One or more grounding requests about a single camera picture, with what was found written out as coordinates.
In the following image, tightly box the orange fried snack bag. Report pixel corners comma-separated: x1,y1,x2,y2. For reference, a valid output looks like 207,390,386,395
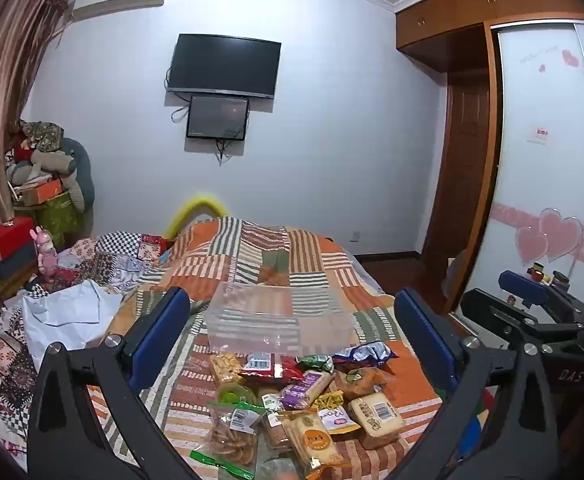
334,367,388,401

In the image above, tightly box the blue white snack bag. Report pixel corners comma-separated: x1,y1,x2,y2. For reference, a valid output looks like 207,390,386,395
333,341,399,367

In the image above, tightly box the brown bread packet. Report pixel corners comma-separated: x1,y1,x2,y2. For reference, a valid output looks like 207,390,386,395
259,392,293,453

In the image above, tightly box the white sliding wardrobe door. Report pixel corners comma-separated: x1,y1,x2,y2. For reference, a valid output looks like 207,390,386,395
489,20,584,341

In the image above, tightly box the yellow sticks packet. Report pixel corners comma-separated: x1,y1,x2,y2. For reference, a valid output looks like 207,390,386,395
314,390,348,414

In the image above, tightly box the beige cracker bag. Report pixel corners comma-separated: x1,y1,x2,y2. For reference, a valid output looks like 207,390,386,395
208,352,247,387

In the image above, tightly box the red snack packet white label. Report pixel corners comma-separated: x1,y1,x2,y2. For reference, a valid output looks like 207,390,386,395
239,352,305,386

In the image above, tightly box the pink bunny toy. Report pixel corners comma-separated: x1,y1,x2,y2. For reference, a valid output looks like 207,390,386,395
29,226,61,281

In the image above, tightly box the clear plastic container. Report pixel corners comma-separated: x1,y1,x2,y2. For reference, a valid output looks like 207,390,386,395
199,281,355,356

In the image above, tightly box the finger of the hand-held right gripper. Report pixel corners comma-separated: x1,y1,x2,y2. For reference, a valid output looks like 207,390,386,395
459,287,584,361
498,269,584,322

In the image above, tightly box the yellow hoop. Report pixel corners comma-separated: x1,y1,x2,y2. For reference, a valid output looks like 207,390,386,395
164,195,228,241

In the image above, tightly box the white plastic bag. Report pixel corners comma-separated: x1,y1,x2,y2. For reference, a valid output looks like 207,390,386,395
22,280,125,372

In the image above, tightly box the wooden bedside table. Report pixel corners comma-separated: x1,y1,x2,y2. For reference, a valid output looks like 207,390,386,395
0,270,39,313

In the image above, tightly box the black wall television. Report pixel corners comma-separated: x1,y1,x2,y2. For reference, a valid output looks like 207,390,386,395
166,34,282,100

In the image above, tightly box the green patterned box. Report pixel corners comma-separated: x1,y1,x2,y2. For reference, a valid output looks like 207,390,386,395
39,192,86,248

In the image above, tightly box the red box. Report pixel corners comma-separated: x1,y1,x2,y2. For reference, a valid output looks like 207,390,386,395
0,217,38,261

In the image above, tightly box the pink heart sticker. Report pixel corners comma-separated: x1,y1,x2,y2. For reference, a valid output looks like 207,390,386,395
514,207,584,267

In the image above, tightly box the green snack packet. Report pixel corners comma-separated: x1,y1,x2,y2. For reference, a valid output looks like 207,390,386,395
297,354,334,374

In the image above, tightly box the striped patchwork blanket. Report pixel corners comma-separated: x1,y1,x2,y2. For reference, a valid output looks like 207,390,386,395
87,216,453,480

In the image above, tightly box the wooden wardrobe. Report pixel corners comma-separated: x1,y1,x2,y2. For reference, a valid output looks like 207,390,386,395
394,0,584,321

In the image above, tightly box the patterned cushion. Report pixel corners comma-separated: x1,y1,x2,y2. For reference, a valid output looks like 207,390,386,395
21,120,66,153

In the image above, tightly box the small black wall monitor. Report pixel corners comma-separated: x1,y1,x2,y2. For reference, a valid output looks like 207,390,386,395
186,94,250,141

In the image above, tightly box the orange label cake packet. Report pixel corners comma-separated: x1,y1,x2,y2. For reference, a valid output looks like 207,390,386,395
282,410,345,479

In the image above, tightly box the beige bread packet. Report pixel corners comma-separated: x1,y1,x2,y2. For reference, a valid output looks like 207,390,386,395
347,392,407,451

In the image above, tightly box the wooden room door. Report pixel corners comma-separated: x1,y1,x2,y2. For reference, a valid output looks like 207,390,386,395
424,70,490,261

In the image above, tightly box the purple label cracker packet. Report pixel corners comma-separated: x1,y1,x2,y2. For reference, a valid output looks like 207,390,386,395
279,370,334,411

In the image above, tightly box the clear biscuit bag green trim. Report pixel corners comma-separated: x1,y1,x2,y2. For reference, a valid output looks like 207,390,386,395
189,402,268,480

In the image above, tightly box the orange box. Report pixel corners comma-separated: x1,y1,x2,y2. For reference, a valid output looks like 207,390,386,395
19,177,66,206

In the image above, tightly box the green jelly cup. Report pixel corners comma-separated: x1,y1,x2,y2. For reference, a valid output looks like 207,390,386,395
216,382,258,406

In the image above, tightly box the grey box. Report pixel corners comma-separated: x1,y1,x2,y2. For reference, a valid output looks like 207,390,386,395
0,250,39,281

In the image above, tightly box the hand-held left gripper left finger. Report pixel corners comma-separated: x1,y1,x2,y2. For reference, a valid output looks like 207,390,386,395
26,286,198,480

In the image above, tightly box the striped brown curtain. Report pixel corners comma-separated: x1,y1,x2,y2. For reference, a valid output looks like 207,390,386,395
0,0,75,331

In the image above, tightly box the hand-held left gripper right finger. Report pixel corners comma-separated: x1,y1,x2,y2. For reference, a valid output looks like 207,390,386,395
382,286,558,480

